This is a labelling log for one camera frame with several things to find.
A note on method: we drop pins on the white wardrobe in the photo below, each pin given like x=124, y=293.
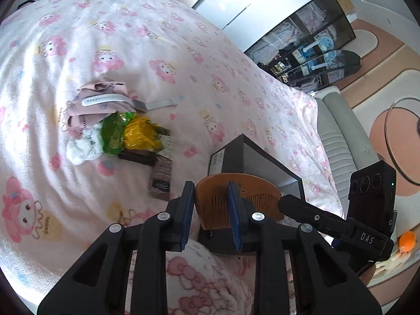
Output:
x=246, y=3

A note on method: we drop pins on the yellow snack packet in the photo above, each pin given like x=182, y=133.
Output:
x=141, y=134

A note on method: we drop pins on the green snack packet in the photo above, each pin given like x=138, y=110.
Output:
x=113, y=134

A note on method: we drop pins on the white crumpled packet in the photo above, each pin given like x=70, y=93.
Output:
x=82, y=147

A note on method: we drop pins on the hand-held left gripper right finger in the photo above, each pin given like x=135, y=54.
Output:
x=233, y=216

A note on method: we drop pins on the grey padded bed frame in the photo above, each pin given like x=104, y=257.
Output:
x=341, y=131

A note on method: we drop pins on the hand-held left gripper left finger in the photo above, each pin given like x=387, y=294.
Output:
x=188, y=210

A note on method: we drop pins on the orange toy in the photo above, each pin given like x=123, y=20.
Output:
x=407, y=241

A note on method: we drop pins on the pink and cream rug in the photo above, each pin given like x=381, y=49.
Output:
x=377, y=75

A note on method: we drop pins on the person's leg in pink pajamas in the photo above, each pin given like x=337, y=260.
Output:
x=203, y=279

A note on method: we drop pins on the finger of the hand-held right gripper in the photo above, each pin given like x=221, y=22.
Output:
x=305, y=210

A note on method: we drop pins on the pink cloth pouch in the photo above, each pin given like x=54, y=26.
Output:
x=98, y=88

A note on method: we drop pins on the brown striped packet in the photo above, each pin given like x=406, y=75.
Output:
x=160, y=174

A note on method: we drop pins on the round metal hoop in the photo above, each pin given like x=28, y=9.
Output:
x=388, y=137

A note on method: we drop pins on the black cardboard box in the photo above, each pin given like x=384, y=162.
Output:
x=236, y=157

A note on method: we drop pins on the wooden comb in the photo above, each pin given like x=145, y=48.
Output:
x=213, y=187

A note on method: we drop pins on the black glass cabinet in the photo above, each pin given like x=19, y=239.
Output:
x=311, y=39

